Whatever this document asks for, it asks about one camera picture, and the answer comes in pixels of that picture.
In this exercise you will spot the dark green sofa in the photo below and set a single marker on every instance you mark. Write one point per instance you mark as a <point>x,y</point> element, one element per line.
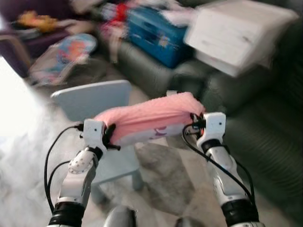
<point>265,123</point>

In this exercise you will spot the red patterned garment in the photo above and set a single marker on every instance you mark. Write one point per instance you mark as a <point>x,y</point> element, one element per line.
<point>113,26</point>

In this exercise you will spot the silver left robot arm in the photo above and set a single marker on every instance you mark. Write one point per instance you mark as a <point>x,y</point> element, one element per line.
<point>78,177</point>

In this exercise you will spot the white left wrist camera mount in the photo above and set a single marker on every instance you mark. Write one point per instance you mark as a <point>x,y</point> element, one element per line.
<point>93,132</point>

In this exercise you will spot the colourful baby bouncer seat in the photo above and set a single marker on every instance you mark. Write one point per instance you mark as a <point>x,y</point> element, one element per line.
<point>66,56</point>

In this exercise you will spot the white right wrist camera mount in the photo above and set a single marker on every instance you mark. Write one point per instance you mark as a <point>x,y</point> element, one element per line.
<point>214,125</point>

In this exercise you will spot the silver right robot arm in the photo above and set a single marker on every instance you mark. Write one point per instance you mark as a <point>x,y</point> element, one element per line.
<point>228,177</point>

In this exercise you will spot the light blue small chair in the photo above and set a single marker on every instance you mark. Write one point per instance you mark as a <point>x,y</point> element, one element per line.
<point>94,99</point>

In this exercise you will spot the grey left robot leg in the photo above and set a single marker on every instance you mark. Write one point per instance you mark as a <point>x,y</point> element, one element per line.
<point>120,218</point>

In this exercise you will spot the yellow toy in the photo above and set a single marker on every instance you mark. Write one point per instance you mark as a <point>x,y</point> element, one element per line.
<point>38,21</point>

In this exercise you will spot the purple armchair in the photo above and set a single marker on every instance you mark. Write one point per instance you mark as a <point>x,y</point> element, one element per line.
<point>19,49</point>

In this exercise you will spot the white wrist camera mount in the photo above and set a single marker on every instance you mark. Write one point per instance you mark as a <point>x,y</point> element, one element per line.
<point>214,125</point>
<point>93,132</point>

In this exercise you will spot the white storage box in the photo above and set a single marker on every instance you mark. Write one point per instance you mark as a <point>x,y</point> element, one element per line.
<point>236,33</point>

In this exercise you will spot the blue plastic case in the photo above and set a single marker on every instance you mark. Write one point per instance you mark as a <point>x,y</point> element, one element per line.
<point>154,38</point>

